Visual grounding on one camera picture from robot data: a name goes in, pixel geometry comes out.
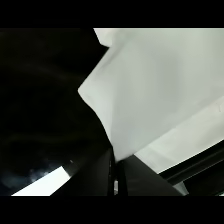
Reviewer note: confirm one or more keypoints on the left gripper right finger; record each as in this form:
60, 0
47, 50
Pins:
143, 181

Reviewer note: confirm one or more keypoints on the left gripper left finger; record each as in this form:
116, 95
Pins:
90, 180

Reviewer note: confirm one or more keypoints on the white shirt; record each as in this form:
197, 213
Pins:
150, 93

